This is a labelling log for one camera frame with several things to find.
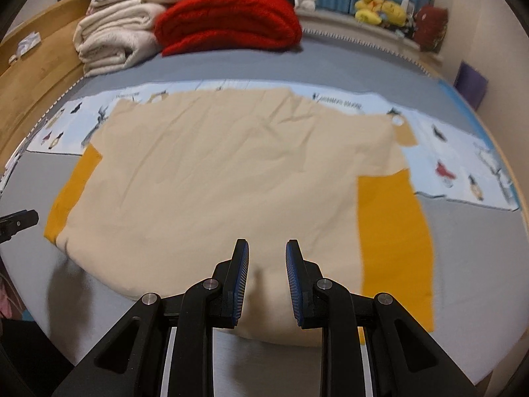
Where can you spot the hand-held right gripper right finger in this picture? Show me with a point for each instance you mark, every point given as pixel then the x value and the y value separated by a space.
pixel 294 285

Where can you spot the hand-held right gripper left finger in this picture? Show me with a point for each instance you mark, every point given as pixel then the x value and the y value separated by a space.
pixel 241 285

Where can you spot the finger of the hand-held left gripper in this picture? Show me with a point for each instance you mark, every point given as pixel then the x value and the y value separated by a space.
pixel 20 220

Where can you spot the beige and yellow garment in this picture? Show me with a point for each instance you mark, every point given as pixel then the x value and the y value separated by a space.
pixel 227 173

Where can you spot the white paper scrap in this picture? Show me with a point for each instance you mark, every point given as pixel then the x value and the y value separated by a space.
pixel 29 43

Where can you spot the cream folded blanket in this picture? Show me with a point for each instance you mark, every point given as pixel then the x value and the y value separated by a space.
pixel 111 33

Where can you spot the light blue printed cloth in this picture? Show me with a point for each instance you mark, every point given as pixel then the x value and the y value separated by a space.
pixel 454 153

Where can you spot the red knit sweater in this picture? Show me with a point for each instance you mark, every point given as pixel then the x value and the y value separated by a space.
pixel 227 20

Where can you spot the purple box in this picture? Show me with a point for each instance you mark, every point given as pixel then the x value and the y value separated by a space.
pixel 471 84

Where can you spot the yellow plush toy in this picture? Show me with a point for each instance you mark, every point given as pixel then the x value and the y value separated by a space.
pixel 368 8
pixel 394 12

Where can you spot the dark red plush toy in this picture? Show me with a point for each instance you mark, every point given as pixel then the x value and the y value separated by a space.
pixel 432 29

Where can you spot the wooden bed frame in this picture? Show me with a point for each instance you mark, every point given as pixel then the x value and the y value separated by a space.
pixel 41 78

